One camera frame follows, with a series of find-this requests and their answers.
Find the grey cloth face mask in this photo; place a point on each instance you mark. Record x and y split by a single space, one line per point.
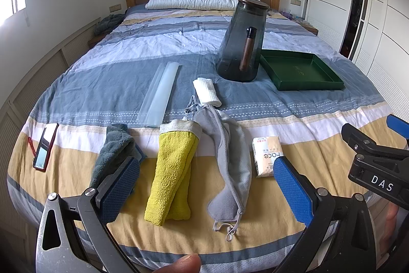
234 164

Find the person's left hand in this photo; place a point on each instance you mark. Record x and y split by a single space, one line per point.
187 264

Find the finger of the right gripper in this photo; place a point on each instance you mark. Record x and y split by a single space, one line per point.
362 144
398 125

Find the beige tissue pack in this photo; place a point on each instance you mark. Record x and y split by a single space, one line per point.
266 150

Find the person's right hand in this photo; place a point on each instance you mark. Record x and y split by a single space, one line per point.
390 225

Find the wall switch plate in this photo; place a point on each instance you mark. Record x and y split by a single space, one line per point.
114 8
295 2

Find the dark clothes pile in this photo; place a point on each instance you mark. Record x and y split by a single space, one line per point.
108 24

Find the wooden nightstand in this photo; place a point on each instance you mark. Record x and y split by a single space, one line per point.
95 40
306 25

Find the smoky glass pitcher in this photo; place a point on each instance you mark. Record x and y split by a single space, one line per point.
240 51

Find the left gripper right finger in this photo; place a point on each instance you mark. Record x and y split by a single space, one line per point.
352 248

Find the white sliding wardrobe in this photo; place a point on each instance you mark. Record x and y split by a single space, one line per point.
373 34

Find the white cloth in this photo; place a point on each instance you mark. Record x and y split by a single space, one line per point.
206 93

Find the dark green tray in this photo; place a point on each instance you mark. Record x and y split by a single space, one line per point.
297 71

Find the striped bed quilt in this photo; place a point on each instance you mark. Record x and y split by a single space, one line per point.
58 145

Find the left wooden nightstand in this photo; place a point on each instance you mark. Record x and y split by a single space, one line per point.
95 40

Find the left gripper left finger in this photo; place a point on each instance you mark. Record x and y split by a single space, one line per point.
59 247

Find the translucent plastic sleeve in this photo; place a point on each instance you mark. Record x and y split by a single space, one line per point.
156 100

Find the red framed mirror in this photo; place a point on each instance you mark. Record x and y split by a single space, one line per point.
43 151

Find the purple items on nightstand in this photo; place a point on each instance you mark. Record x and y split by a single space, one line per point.
289 15

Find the right wooden nightstand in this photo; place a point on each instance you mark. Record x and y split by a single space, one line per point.
306 25

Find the dark teal fluffy towel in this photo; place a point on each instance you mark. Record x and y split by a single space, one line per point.
118 145

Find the yellow textured towel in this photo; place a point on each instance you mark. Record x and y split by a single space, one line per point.
168 198

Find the right wall switch plate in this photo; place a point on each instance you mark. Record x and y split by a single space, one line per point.
295 2

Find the left wall switch plate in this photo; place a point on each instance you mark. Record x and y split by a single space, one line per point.
114 8

